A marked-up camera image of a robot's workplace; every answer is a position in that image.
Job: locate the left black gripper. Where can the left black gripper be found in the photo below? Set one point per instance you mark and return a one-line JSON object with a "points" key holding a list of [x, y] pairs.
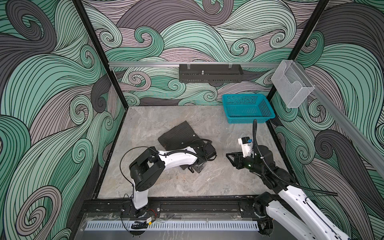
{"points": [[199, 169]]}

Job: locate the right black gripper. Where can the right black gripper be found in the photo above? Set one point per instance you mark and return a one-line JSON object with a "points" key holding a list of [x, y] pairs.
{"points": [[238, 160]]}

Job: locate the dark pinstriped long sleeve shirt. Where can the dark pinstriped long sleeve shirt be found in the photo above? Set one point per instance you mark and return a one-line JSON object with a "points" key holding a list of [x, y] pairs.
{"points": [[178, 137]]}

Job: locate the teal plastic basket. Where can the teal plastic basket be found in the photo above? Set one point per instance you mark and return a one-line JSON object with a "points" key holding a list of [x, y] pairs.
{"points": [[245, 108]]}

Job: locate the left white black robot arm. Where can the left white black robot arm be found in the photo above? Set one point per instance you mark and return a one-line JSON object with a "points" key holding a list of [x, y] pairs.
{"points": [[146, 169]]}

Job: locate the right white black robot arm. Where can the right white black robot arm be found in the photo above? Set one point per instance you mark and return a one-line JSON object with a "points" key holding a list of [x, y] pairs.
{"points": [[289, 205]]}

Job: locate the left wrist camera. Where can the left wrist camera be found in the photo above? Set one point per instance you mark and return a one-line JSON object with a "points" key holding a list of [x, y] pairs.
{"points": [[209, 152]]}

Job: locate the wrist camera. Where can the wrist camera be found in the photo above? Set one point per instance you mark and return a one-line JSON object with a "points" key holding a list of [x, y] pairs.
{"points": [[209, 152], [247, 146]]}

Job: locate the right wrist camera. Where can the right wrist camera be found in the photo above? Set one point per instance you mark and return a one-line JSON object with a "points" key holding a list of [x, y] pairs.
{"points": [[247, 146]]}

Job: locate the black perforated wall tray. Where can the black perforated wall tray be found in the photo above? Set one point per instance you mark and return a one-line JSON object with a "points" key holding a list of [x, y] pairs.
{"points": [[210, 73]]}

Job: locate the clear plastic wall bin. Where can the clear plastic wall bin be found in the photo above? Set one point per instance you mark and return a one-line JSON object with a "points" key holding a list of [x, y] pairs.
{"points": [[292, 83]]}

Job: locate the aluminium right wall rail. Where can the aluminium right wall rail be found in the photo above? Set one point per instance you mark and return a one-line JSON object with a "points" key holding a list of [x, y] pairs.
{"points": [[329, 94]]}

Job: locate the aluminium wall rail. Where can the aluminium wall rail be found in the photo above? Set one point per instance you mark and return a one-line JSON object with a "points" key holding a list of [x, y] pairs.
{"points": [[329, 94], [166, 64]]}

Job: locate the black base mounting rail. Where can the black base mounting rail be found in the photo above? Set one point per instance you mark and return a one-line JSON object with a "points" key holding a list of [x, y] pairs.
{"points": [[245, 206]]}

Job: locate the aluminium back wall rail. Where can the aluminium back wall rail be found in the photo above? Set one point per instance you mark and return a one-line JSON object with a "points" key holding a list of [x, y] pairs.
{"points": [[166, 64]]}

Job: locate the white slotted cable duct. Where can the white slotted cable duct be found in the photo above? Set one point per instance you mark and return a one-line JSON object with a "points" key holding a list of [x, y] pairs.
{"points": [[175, 225]]}

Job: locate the right black frame post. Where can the right black frame post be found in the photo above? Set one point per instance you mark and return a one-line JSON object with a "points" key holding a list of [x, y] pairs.
{"points": [[308, 29]]}

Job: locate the black frame post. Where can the black frame post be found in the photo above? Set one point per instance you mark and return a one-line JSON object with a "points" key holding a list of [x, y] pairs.
{"points": [[95, 41], [308, 29]]}

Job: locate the left black frame post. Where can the left black frame post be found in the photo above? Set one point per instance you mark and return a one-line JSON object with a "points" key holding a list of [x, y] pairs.
{"points": [[95, 41]]}

